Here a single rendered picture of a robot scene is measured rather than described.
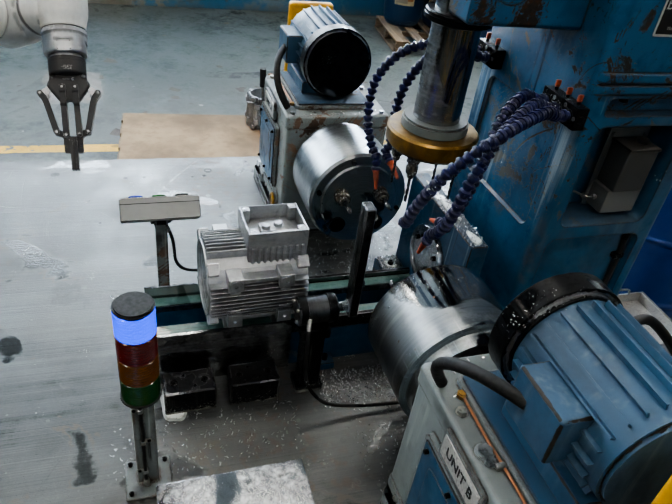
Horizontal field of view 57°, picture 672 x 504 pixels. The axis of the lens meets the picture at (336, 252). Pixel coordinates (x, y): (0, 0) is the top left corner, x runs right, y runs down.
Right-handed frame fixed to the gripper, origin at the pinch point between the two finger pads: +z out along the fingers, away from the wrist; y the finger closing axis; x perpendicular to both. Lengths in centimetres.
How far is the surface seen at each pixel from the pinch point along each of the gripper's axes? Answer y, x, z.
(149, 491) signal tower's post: 9, -29, 64
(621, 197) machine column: 104, -42, 19
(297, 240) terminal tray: 41, -25, 22
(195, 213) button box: 23.8, -3.5, 14.5
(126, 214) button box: 9.4, -3.5, 13.8
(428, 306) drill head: 57, -47, 35
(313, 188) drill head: 52, -2, 10
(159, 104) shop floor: 35, 299, -79
